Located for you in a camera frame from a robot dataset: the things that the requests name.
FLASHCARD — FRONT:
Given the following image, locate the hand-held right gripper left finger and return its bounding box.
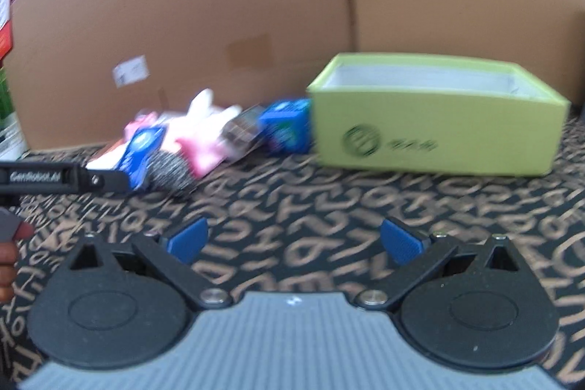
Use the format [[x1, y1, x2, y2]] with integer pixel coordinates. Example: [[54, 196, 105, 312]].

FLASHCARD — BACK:
[[59, 216, 232, 311]]

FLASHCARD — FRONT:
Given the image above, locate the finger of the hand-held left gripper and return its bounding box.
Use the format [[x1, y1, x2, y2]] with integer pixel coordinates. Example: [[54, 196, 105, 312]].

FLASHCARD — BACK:
[[73, 169, 131, 194]]

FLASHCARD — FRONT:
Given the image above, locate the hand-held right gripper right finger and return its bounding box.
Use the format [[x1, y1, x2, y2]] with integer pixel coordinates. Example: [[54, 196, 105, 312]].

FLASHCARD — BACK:
[[356, 216, 533, 313]]

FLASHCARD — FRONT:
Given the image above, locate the blue packet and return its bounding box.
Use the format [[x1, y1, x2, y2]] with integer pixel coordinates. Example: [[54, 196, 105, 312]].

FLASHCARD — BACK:
[[117, 126, 166, 192]]

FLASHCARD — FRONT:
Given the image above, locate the white glove with pink cuff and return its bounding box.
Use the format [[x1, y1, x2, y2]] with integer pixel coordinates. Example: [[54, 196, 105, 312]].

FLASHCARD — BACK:
[[124, 88, 244, 179]]

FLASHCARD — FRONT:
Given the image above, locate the green cardboard box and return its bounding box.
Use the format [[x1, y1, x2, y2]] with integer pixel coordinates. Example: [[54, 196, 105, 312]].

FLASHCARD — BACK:
[[305, 53, 572, 178]]

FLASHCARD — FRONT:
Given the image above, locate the person's left hand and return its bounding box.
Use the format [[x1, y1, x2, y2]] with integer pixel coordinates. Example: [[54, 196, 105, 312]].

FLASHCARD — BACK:
[[0, 223, 35, 305]]

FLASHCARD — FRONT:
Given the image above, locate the white box with pink edge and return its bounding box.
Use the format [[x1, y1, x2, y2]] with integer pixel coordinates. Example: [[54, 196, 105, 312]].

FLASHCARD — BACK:
[[86, 140, 134, 171]]

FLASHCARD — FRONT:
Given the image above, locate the steel wool scrubber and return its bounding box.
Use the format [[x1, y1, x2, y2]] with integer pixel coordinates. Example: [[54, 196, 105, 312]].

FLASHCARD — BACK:
[[147, 151, 198, 195]]

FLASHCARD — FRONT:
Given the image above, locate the green and white carton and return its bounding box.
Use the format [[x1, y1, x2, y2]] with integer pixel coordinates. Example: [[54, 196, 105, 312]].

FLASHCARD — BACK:
[[0, 67, 23, 159]]

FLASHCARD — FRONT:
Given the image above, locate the white paper label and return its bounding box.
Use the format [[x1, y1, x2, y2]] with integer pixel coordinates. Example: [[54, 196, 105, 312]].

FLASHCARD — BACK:
[[112, 56, 151, 88]]

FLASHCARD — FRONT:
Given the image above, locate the black lettered tablecloth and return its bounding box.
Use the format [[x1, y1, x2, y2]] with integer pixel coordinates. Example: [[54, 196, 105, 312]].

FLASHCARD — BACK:
[[0, 111, 585, 390]]

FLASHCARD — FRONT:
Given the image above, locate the dark foil snack packet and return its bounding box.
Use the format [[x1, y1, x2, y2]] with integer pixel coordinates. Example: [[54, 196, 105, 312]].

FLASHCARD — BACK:
[[218, 104, 267, 159]]

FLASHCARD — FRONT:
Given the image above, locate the blue cube container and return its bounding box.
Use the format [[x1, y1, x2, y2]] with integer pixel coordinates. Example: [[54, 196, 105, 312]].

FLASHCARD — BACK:
[[260, 98, 314, 157]]

